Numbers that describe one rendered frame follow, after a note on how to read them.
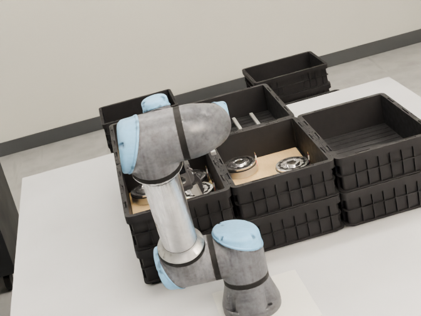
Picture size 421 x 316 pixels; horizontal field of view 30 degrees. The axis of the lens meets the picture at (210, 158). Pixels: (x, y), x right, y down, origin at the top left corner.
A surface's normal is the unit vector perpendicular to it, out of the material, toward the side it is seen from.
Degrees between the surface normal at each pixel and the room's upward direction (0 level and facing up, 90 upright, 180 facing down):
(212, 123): 71
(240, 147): 90
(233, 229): 8
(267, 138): 90
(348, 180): 90
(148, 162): 111
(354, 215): 90
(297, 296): 1
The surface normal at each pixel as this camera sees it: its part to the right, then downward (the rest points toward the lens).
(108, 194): -0.22, -0.90
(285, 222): 0.18, 0.36
